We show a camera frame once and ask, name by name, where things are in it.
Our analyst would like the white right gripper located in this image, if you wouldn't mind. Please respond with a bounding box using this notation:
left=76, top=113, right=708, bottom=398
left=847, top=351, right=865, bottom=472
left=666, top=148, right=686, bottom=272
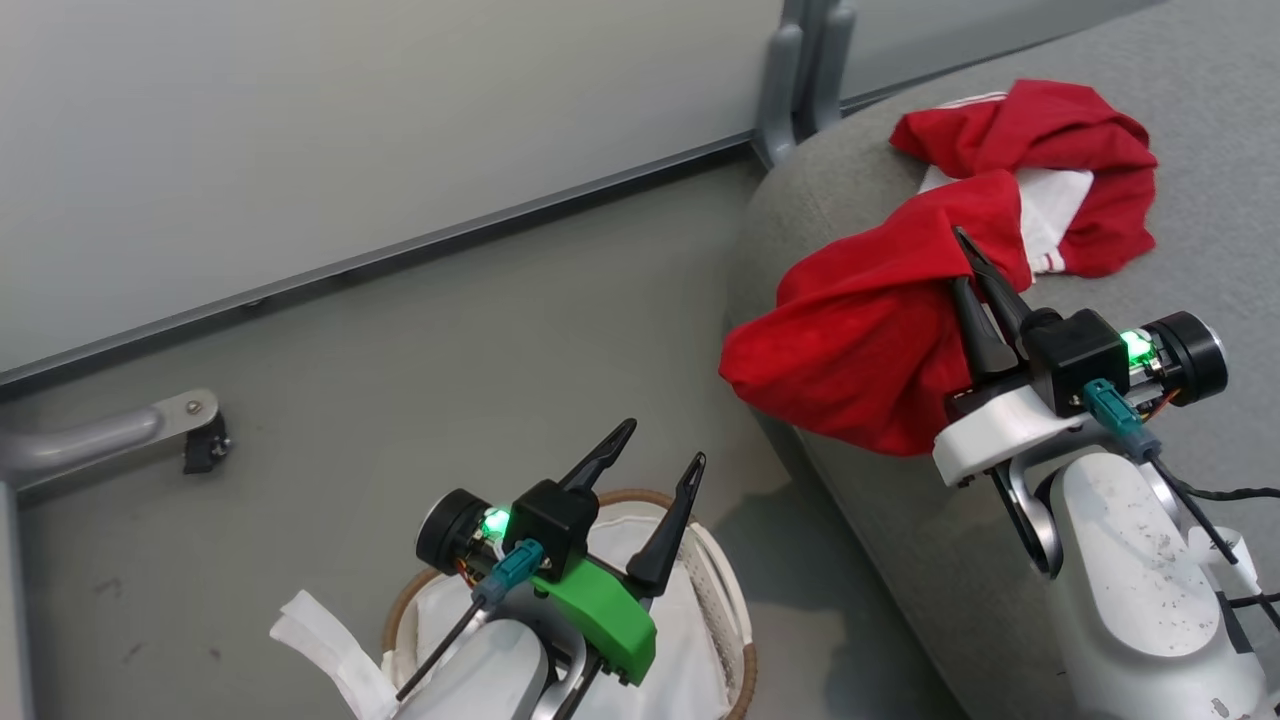
left=932, top=228, right=1091, bottom=489

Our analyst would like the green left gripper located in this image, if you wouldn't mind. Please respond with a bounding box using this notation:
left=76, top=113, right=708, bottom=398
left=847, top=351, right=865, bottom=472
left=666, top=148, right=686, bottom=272
left=530, top=418, right=707, bottom=687

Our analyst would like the red and white shirt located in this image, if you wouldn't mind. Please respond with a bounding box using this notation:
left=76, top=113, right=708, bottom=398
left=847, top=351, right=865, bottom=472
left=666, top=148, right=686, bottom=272
left=718, top=78, right=1159, bottom=457

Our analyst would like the grey fabric sofa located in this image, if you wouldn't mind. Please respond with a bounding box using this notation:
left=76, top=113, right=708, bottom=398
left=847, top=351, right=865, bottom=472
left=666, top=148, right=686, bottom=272
left=722, top=0, right=1280, bottom=720

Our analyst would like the woven laundry basket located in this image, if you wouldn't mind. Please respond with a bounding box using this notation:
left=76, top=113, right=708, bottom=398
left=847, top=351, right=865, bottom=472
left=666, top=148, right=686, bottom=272
left=380, top=488, right=758, bottom=720

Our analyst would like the black caster wheel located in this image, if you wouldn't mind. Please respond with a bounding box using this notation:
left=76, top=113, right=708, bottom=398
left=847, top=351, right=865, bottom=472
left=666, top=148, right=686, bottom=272
left=183, top=410, right=233, bottom=475

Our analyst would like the grey partition support leg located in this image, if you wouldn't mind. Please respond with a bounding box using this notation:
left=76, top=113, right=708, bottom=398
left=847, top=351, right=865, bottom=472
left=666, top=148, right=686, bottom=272
left=0, top=388, right=219, bottom=491

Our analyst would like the teal left camera connector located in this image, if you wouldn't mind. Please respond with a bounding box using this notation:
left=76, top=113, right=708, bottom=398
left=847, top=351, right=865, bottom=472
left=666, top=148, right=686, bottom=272
left=472, top=540, right=546, bottom=609

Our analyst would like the teal camera connector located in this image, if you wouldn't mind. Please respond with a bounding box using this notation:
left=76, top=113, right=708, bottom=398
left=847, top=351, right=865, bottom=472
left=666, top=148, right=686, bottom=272
left=1083, top=378, right=1161, bottom=461
left=472, top=540, right=546, bottom=609

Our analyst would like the teal right camera connector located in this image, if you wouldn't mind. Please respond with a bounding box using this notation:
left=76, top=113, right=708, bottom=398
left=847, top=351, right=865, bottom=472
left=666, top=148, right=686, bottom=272
left=1083, top=378, right=1161, bottom=461

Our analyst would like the black left camera cable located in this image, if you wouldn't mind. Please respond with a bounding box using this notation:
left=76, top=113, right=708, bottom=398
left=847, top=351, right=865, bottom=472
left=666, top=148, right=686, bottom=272
left=395, top=598, right=488, bottom=701

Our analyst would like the black camera cable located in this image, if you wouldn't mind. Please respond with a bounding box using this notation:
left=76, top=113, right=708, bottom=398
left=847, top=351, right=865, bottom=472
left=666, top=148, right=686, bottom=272
left=395, top=598, right=488, bottom=701
left=1148, top=455, right=1280, bottom=626

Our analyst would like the black right camera cable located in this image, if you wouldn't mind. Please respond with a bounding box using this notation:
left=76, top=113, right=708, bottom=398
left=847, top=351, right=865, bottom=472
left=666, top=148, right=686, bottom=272
left=1148, top=455, right=1280, bottom=626

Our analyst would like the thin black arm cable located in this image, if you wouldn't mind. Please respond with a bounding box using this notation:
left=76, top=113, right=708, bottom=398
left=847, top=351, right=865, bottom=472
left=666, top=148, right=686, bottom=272
left=1185, top=483, right=1280, bottom=504

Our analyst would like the aluminium partition bottom rail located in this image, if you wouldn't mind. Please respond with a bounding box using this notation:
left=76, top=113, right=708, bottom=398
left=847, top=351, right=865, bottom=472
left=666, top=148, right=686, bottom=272
left=0, top=130, right=761, bottom=396

